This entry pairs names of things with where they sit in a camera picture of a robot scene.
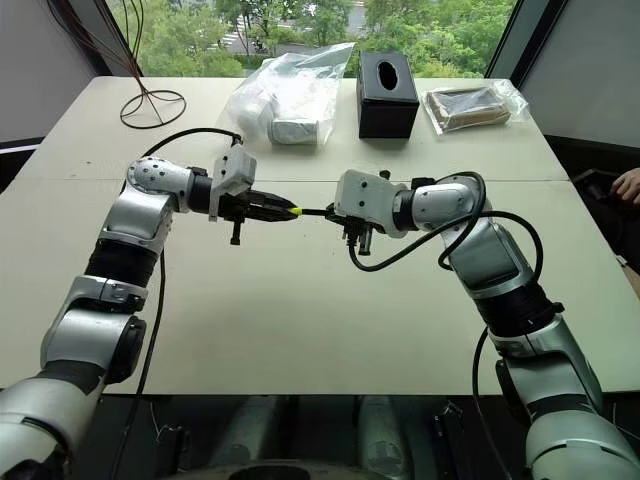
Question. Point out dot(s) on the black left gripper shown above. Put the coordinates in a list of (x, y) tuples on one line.
[(234, 207)]

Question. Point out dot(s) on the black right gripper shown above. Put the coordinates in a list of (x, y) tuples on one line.
[(359, 234)]

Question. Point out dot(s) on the black marker pen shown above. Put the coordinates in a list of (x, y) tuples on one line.
[(315, 212)]

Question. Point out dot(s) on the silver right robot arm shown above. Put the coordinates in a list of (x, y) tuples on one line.
[(495, 255)]

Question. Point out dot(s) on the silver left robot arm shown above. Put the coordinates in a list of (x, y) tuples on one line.
[(145, 210)]

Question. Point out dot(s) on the bystander bare hand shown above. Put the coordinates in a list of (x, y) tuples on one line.
[(629, 186)]

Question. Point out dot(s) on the grey white wrapped box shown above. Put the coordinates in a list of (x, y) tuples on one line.
[(295, 131)]

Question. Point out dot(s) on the black tissue box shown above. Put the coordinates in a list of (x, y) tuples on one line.
[(387, 107)]

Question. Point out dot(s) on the clear plastic bag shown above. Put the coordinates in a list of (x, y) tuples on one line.
[(285, 85)]

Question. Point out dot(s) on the brown item in clear wrap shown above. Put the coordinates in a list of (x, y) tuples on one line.
[(470, 107)]

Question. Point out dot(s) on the grey rounded robot leg shape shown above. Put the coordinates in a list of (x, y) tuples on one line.
[(247, 432), (385, 435)]

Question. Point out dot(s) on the dark rounded robot waist shape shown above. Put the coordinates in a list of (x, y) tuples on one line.
[(260, 471)]

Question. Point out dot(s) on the bystander dark trousers leg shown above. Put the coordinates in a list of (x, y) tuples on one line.
[(600, 215)]

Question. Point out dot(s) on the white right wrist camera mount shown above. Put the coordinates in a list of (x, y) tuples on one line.
[(365, 195)]

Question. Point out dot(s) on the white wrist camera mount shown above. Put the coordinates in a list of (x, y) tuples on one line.
[(365, 195), (234, 172)]

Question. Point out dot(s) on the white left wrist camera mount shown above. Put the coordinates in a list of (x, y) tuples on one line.
[(234, 172)]

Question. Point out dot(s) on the dark window frame post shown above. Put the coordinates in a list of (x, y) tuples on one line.
[(506, 40), (102, 35)]

